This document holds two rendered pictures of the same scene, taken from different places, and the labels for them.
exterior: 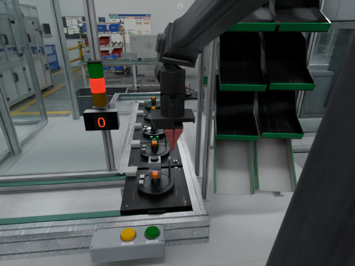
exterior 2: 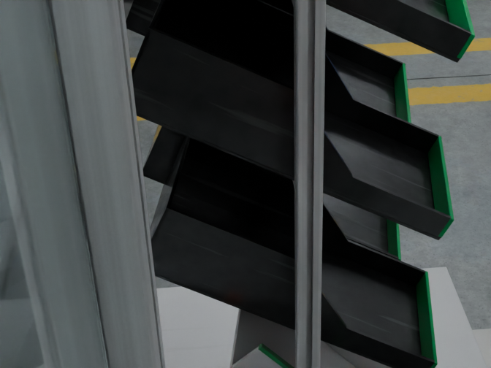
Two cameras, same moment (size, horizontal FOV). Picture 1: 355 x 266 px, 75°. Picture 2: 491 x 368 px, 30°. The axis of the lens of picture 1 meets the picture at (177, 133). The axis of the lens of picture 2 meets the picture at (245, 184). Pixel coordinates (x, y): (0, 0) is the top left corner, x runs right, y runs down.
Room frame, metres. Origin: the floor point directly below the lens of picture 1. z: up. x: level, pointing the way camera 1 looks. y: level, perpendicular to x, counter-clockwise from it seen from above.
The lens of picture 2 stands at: (0.80, 0.47, 1.81)
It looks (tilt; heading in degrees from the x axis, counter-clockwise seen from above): 34 degrees down; 273
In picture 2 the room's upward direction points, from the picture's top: 2 degrees counter-clockwise
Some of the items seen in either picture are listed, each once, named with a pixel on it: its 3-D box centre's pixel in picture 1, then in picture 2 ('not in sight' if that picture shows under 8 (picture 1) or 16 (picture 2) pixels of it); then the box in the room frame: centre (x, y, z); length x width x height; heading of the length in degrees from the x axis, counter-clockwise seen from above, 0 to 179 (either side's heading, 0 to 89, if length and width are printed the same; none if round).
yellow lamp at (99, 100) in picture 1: (99, 98); not in sight; (0.82, 0.28, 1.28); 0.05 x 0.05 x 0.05
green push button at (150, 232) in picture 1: (152, 233); not in sight; (0.50, 0.07, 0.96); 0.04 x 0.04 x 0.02
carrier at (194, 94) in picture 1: (184, 89); not in sight; (2.08, -0.06, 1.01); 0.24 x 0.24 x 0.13; 6
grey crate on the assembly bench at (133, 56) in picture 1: (129, 56); not in sight; (6.14, 1.21, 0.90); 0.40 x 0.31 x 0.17; 95
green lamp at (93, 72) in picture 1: (95, 70); not in sight; (0.82, 0.28, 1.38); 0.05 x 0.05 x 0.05
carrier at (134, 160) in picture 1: (154, 145); not in sight; (0.97, 0.11, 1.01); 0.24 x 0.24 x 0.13; 6
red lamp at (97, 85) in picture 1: (97, 84); not in sight; (0.82, 0.28, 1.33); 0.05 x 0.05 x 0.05
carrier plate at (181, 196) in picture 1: (156, 188); not in sight; (0.72, 0.08, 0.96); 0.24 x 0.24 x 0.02; 6
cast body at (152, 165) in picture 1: (155, 164); not in sight; (0.73, 0.08, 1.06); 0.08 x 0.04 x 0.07; 6
